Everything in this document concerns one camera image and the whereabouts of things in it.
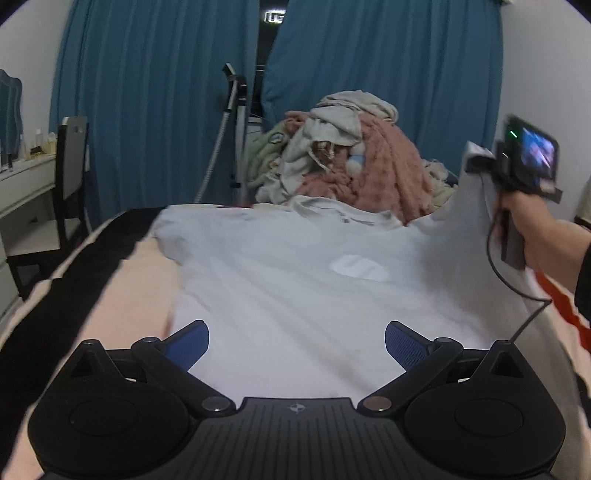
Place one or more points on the beige garment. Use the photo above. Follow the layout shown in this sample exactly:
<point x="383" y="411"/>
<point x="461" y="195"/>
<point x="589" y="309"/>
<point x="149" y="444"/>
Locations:
<point x="364" y="104"/>

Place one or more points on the green patterned blanket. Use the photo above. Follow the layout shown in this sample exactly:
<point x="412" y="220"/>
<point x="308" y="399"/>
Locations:
<point x="268" y="157"/>

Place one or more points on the grey hoodie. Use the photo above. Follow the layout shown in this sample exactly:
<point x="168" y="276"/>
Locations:
<point x="318" y="134"/>

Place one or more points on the person's right forearm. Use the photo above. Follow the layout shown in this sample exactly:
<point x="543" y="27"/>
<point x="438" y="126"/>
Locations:
<point x="561" y="249"/>

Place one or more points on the white and blue plush toy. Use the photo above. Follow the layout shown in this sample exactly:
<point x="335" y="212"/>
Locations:
<point x="356" y="164"/>

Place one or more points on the pink fluffy blanket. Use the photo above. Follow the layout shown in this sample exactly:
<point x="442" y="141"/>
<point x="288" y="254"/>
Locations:
<point x="392" y="166"/>

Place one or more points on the row of cosmetic bottles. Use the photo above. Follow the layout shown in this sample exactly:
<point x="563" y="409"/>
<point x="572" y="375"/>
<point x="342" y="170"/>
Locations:
<point x="39" y="145"/>

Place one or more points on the white t-shirt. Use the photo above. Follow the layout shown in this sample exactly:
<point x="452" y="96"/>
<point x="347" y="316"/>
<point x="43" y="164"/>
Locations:
<point x="286" y="286"/>

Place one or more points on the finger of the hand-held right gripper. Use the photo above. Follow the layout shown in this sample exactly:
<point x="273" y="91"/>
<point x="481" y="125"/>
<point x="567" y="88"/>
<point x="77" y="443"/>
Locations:
<point x="480" y="165"/>

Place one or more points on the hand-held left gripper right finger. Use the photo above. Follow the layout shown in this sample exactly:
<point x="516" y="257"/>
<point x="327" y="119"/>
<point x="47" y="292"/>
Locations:
<point x="406" y="344"/>

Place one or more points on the person's right hand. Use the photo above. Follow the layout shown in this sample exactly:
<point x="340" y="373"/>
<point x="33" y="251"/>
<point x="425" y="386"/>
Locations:
<point x="531" y="217"/>

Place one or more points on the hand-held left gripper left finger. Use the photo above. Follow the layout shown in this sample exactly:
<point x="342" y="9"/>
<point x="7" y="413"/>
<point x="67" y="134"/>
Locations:
<point x="187" y="344"/>

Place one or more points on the garment steamer stand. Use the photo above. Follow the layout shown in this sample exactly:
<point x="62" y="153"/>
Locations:
<point x="241" y="120"/>

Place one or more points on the black and grey chair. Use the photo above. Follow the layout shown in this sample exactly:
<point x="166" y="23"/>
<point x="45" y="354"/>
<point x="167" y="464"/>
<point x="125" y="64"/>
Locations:
<point x="71" y="166"/>

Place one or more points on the striped fleece blanket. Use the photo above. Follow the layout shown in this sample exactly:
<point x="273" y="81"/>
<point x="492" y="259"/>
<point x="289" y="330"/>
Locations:
<point x="115" y="300"/>

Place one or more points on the lit window sign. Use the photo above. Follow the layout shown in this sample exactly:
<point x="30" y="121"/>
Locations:
<point x="274" y="18"/>

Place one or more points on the wavy blue mirror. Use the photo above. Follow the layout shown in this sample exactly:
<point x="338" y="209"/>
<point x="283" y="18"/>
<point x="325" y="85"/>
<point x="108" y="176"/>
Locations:
<point x="9" y="115"/>

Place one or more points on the white dressing table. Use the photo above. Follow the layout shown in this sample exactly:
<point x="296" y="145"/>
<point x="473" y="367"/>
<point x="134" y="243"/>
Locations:
<point x="23" y="184"/>

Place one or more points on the pale green cloth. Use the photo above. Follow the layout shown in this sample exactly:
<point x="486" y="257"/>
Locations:
<point x="436" y="180"/>

